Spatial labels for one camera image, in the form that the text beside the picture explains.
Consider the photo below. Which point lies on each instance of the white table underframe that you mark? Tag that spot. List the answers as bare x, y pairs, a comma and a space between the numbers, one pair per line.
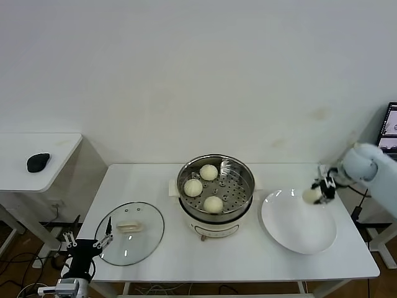
302, 287

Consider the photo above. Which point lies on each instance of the open black laptop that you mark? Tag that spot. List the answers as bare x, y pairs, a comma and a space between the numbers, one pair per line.
389, 124

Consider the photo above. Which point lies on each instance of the round white plate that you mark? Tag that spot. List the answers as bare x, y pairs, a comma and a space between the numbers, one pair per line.
294, 226

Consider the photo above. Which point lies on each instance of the cream electric cooker pot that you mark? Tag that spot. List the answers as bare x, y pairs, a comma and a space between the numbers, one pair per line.
217, 231

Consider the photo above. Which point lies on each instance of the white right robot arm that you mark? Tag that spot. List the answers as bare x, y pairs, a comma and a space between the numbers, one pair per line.
359, 164

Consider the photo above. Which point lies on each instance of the white power strip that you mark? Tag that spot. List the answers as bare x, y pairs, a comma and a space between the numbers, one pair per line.
38, 264

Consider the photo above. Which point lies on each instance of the stainless steel steamer basket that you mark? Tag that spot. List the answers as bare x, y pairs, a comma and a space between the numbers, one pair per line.
232, 201

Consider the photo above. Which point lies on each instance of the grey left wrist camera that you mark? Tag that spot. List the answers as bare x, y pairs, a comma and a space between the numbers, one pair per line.
66, 286

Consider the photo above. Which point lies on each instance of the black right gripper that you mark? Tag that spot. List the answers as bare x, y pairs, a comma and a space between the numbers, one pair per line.
327, 178

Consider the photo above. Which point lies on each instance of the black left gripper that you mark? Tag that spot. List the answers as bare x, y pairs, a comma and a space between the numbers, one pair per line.
83, 254

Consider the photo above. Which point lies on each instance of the white wall outlet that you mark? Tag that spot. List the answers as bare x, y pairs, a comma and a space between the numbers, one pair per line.
57, 204

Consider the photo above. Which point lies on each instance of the white steamed baozi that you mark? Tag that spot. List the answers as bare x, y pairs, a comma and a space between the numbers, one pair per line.
208, 172
311, 195
213, 204
193, 187

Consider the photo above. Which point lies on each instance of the round glass pot lid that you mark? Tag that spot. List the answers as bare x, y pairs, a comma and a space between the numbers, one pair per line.
130, 226

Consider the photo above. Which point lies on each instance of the white side table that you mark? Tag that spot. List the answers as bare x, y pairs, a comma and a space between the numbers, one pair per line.
37, 174

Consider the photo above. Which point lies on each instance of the brown round floor object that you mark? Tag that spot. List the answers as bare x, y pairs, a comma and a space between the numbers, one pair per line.
57, 263

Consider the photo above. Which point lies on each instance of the black computer mouse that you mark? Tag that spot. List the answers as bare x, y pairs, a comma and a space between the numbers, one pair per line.
38, 162

